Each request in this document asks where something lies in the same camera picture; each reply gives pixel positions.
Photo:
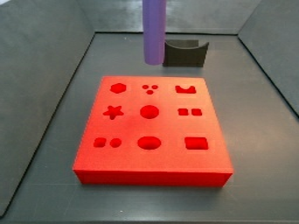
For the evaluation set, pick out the purple round cylinder peg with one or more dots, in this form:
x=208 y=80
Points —
x=153 y=25

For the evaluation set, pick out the red shape-sorting block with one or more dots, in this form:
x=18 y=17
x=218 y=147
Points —
x=152 y=135

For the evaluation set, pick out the dark grey curved cradle block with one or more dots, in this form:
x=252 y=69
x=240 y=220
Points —
x=184 y=53

